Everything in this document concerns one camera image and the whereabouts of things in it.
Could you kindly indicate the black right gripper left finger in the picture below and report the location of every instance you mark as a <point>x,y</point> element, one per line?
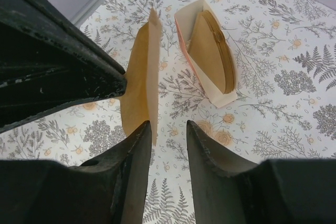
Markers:
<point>109,188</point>

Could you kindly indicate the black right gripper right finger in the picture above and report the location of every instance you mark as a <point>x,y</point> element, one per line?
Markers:
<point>228,188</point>

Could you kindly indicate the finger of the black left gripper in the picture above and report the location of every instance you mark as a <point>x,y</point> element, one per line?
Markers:
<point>48,64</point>

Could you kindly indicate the floral patterned table mat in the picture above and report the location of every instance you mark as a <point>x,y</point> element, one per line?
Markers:
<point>285,107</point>

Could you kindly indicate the stack of brown filters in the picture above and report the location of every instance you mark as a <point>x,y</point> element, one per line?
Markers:
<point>209,50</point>

